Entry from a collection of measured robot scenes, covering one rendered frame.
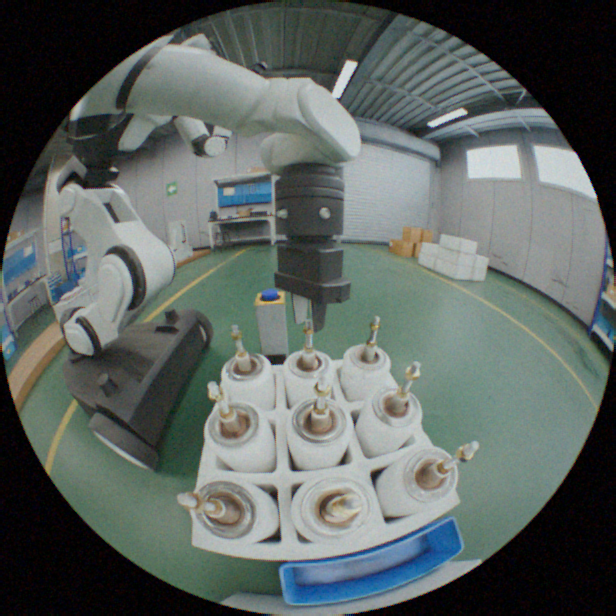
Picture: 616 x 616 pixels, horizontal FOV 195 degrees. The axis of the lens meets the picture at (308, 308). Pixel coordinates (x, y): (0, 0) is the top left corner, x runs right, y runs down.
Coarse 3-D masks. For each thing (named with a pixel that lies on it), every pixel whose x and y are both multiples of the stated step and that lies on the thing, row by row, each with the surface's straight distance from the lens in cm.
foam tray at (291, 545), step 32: (384, 384) 43; (352, 416) 39; (288, 448) 36; (352, 448) 33; (256, 480) 32; (288, 480) 31; (288, 512) 31; (256, 544) 32; (288, 544) 31; (320, 544) 31; (352, 544) 31
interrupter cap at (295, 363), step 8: (296, 352) 35; (320, 352) 35; (296, 360) 34; (320, 360) 34; (328, 360) 34; (296, 368) 32; (304, 368) 33; (312, 368) 33; (320, 368) 32; (304, 376) 31; (312, 376) 31
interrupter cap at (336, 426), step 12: (300, 408) 27; (336, 408) 28; (300, 420) 26; (336, 420) 27; (300, 432) 25; (312, 432) 26; (324, 432) 26; (336, 432) 26; (312, 444) 25; (324, 444) 25
